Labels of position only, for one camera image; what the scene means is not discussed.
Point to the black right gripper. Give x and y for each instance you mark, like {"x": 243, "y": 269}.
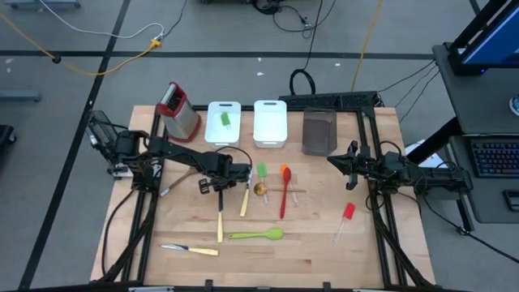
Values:
{"x": 359, "y": 165}

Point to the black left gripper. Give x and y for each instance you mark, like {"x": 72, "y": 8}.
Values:
{"x": 231, "y": 172}

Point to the dark brown wooden spoon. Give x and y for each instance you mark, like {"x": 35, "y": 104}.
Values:
{"x": 178, "y": 182}

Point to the red silicone spoon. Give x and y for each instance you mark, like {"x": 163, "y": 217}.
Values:
{"x": 285, "y": 203}

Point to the green silicone spoon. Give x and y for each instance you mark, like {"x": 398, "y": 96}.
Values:
{"x": 273, "y": 233}

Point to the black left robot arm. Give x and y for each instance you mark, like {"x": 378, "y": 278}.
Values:
{"x": 178, "y": 152}

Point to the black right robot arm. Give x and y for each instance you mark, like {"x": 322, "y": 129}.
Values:
{"x": 425, "y": 174}

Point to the grey translucent plastic bin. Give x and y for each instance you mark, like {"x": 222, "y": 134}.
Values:
{"x": 319, "y": 131}

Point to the white plastic bin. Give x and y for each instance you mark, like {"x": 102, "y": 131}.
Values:
{"x": 215, "y": 134}
{"x": 270, "y": 121}

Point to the black electronics box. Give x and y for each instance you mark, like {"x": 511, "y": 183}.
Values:
{"x": 332, "y": 99}

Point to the white paper sheet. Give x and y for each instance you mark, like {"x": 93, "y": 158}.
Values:
{"x": 421, "y": 156}

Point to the black power supply unit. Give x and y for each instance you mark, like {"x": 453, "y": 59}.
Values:
{"x": 97, "y": 130}

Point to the grey computer desk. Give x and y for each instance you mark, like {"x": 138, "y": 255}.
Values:
{"x": 478, "y": 101}

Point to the black keyboard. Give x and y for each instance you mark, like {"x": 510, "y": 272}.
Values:
{"x": 494, "y": 156}

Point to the small black desk device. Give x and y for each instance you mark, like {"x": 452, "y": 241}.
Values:
{"x": 511, "y": 199}

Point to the round blue white coaster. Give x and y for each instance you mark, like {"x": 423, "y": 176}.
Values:
{"x": 515, "y": 104}

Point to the black computer monitor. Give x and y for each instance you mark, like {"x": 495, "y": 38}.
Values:
{"x": 492, "y": 44}

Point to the grey metal floor base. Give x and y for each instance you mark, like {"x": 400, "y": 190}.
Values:
{"x": 20, "y": 96}
{"x": 40, "y": 4}

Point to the black equipment foot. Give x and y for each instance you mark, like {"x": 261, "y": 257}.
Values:
{"x": 5, "y": 136}

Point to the black aluminium table frame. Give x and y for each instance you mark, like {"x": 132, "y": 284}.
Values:
{"x": 367, "y": 121}

